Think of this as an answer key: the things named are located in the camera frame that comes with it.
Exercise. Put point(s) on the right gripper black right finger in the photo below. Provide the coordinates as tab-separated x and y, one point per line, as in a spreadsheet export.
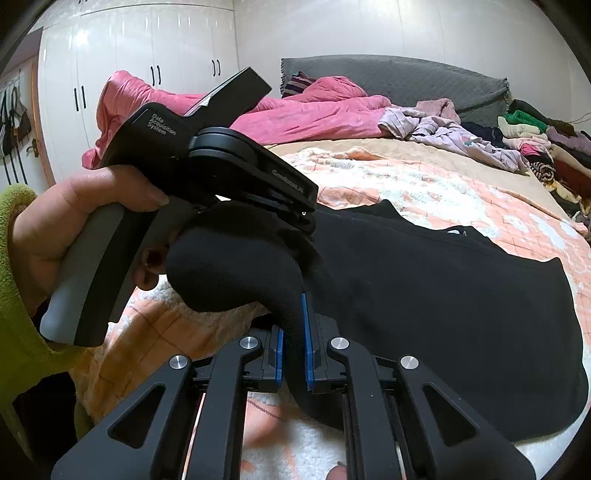
401	421

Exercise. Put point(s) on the pink and white fleece blanket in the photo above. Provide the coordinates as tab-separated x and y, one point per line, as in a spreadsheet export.
280	441

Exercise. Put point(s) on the person's left hand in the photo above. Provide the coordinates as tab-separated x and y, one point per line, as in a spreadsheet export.
42	233

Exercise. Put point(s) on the lilac crumpled garment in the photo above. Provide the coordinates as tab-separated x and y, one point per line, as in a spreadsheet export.
405	123

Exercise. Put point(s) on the black sweatshirt with orange print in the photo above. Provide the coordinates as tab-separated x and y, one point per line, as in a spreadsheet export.
500	330

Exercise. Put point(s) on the green sleeve left forearm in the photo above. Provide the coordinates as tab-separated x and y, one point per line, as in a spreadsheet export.
26	358

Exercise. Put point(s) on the grey headboard cover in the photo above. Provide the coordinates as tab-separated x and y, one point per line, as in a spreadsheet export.
405	81

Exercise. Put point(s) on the striped dark pillow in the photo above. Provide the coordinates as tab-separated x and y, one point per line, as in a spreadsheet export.
297	84

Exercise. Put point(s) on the pink quilt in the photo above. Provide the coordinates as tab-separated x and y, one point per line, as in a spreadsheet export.
332	108

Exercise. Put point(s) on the beige bed sheet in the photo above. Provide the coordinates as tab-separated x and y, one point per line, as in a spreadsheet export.
526	186

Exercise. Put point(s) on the stack of folded clothes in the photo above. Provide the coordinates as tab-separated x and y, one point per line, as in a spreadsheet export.
558	156

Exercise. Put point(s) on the hanging bags on wall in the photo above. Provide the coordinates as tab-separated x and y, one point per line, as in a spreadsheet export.
15	128

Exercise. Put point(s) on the mauve crumpled garment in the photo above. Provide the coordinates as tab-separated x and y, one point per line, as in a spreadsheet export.
442	107

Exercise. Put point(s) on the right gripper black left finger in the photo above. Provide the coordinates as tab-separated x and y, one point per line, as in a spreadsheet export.
186	421

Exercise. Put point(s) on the white wardrobe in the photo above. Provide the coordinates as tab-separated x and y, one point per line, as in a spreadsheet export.
175	46

